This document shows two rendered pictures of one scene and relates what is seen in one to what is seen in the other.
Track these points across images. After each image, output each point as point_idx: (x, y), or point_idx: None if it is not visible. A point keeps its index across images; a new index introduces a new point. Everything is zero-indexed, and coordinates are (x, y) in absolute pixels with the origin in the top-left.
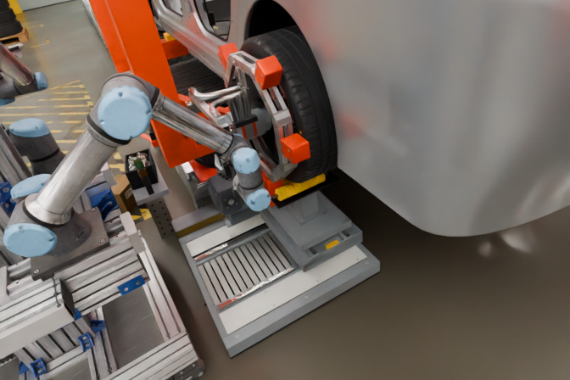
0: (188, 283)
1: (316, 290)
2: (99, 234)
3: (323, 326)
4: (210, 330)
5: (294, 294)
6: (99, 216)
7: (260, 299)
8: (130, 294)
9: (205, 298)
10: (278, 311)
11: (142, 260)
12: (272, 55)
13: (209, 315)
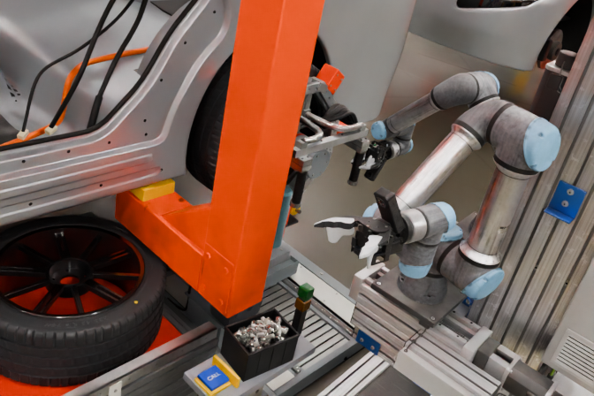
0: (320, 390)
1: (311, 267)
2: (472, 217)
3: (332, 277)
4: (367, 353)
5: (320, 281)
6: (457, 224)
7: (334, 303)
8: (396, 382)
9: (349, 346)
10: (342, 290)
11: (352, 382)
12: (313, 67)
13: (353, 357)
